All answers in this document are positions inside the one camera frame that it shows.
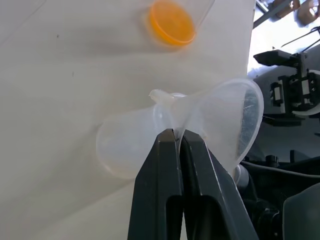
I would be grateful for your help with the clear cup of orange liquid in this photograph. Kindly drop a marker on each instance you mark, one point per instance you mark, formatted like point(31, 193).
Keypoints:
point(172, 23)

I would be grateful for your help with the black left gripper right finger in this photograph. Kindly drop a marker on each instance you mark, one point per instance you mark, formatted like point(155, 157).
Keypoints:
point(212, 205)

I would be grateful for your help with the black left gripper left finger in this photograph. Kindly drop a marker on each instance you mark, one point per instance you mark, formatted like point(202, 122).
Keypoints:
point(155, 200)

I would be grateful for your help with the black frame beam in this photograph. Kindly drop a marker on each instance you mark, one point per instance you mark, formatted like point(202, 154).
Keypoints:
point(266, 15)

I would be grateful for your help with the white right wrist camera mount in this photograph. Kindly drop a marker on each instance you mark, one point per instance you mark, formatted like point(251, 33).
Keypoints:
point(307, 113)

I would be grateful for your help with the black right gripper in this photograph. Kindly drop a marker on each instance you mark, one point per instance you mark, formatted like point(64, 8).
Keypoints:
point(295, 92)

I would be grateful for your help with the dark robot torso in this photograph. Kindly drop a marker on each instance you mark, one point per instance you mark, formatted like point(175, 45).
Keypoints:
point(270, 200)

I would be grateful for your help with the translucent plastic funnel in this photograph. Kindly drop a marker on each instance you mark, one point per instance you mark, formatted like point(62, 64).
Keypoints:
point(215, 117)

